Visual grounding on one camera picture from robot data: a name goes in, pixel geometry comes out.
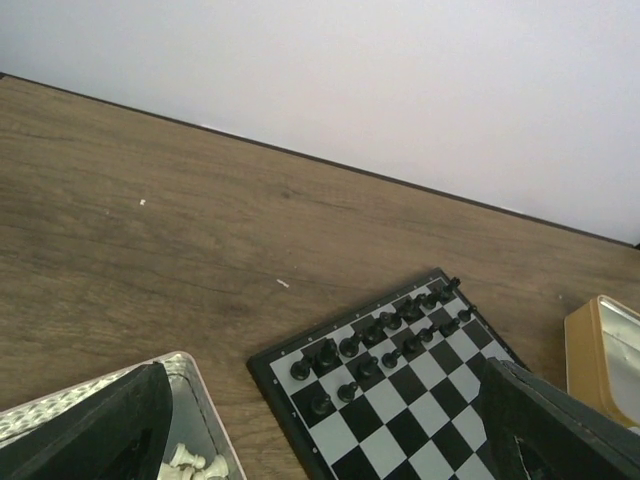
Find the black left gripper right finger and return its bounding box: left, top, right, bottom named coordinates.
left=479, top=358, right=639, bottom=479

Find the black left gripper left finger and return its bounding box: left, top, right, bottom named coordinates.
left=1, top=362, right=173, bottom=479

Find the pink tin with pieces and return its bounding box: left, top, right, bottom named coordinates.
left=1, top=351, right=246, bottom=479

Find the black grey chess board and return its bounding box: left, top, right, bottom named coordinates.
left=247, top=269, right=516, bottom=479

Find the black chess pieces row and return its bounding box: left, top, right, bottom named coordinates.
left=271, top=276, right=491, bottom=430

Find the yellow empty tin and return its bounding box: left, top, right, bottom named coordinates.
left=564, top=295, right=639, bottom=430

